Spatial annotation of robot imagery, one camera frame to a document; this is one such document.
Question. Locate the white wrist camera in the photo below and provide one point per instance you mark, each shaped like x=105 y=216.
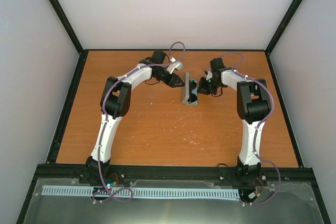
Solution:
x=174 y=65
x=209 y=74

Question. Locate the grey leather glasses case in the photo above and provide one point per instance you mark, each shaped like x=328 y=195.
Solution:
x=185 y=93

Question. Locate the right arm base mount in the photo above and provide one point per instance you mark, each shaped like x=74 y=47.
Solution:
x=242 y=175

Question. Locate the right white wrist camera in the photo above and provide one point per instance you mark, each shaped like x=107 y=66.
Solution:
x=209 y=74

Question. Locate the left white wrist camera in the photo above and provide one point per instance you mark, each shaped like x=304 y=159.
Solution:
x=174 y=65

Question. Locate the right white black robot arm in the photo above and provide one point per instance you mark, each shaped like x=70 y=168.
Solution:
x=254 y=106

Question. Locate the black aluminium frame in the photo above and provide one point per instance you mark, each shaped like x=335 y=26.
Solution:
x=51 y=170

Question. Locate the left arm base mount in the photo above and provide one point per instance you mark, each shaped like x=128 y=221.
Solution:
x=112 y=173

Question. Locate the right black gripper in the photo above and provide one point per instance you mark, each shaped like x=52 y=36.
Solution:
x=201 y=88

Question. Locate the black sunglasses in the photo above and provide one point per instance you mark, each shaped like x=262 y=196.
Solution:
x=192 y=92

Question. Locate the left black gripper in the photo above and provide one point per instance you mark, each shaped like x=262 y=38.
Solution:
x=172 y=80

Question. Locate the light blue slotted cable duct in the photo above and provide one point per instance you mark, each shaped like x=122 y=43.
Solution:
x=142 y=193

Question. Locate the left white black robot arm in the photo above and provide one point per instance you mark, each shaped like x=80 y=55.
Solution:
x=116 y=98

